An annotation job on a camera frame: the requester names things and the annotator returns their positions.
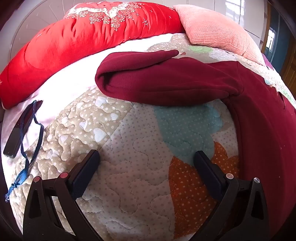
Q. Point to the black phone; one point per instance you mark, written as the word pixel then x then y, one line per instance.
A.
pixel 22 128

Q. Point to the red floral quilt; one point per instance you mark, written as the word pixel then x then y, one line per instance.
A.
pixel 76 44

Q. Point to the pink ribbed pillow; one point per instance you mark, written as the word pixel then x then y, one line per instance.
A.
pixel 215 32

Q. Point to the round padded headboard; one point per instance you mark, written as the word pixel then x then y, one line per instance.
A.
pixel 30 20

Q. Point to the wooden door frame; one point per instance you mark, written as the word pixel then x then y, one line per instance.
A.
pixel 275 44

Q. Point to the maroon garment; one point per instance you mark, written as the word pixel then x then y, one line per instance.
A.
pixel 185 85

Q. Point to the pale pink sheet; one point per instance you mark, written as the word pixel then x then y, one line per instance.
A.
pixel 69 76

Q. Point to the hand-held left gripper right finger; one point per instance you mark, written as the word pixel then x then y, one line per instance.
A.
pixel 208 172

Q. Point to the patchwork dotted bed quilt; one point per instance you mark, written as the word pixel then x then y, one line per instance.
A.
pixel 138 150

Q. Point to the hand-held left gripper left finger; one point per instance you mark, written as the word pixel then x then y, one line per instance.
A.
pixel 84 172

